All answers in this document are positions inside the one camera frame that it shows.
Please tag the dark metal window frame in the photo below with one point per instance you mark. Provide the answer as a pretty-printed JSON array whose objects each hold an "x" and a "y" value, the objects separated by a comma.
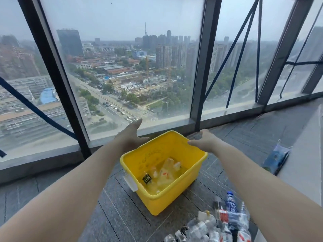
[{"x": 203, "y": 73}]

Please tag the yellow plastic bin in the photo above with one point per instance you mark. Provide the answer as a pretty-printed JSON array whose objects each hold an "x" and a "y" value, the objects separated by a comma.
[{"x": 161, "y": 201}]

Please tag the person's left forearm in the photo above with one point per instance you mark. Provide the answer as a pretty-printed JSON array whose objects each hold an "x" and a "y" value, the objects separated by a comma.
[{"x": 63, "y": 199}]

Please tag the person's right forearm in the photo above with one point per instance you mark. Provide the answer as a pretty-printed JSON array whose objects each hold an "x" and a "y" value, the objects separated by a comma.
[{"x": 265, "y": 194}]

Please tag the blue green flat box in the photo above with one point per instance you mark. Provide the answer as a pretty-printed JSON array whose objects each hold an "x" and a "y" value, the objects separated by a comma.
[{"x": 275, "y": 158}]

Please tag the bag of bottles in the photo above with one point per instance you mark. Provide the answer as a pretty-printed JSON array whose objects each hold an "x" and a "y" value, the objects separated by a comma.
[{"x": 202, "y": 226}]

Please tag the cluster of discarded bottles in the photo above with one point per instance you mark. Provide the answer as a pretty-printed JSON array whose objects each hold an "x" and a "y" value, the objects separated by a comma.
[{"x": 164, "y": 175}]

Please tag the person's right hand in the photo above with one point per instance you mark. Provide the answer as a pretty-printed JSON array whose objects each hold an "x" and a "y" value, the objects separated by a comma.
[{"x": 208, "y": 144}]

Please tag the person's left hand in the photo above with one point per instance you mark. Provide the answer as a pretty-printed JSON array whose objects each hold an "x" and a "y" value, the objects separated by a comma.
[{"x": 128, "y": 139}]

